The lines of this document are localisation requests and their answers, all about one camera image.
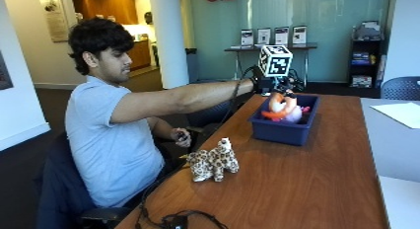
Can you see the orange and white plush toy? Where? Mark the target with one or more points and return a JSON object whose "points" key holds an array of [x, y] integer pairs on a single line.
{"points": [[279, 108]]}

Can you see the pink and white plush toy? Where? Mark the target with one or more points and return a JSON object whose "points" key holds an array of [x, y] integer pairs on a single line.
{"points": [[297, 113]]}

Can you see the white cube with black markers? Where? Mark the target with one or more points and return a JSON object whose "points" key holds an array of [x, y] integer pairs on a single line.
{"points": [[274, 60]]}

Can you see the dark blue plastic bin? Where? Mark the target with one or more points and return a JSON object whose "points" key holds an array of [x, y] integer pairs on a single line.
{"points": [[285, 130]]}

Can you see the framed display leaflet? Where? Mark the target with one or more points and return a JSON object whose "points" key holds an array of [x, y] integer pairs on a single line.
{"points": [[246, 37], [299, 35], [282, 35], [264, 36]]}

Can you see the black magazine shelf rack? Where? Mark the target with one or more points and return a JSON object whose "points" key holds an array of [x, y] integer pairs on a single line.
{"points": [[366, 58]]}

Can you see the grey mesh chair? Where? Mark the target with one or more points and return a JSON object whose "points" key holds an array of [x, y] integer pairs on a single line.
{"points": [[400, 88]]}

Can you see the white paper sheet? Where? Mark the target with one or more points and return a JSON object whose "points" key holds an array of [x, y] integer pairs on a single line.
{"points": [[399, 114]]}

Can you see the spotted leopard plush toy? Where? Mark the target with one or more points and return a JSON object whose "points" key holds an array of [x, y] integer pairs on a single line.
{"points": [[213, 161]]}

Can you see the small dark handheld object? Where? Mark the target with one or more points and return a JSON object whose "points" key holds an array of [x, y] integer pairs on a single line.
{"points": [[182, 137]]}

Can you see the white round column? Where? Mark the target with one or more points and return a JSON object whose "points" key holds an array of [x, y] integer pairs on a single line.
{"points": [[168, 38]]}

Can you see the wooden cabinet counter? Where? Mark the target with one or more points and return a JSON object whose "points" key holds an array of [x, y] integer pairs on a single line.
{"points": [[139, 54]]}

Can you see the the person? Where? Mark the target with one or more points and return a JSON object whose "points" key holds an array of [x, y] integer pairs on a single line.
{"points": [[109, 137]]}

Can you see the small black device box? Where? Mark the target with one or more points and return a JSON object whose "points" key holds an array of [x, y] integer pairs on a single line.
{"points": [[177, 222]]}

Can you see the black office chair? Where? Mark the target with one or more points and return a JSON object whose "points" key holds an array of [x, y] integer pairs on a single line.
{"points": [[66, 192]]}

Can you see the wall poster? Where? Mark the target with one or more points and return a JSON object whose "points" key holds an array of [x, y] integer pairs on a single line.
{"points": [[54, 16]]}

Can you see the dark framed wall picture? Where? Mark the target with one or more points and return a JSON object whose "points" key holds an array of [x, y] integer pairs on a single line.
{"points": [[4, 72]]}

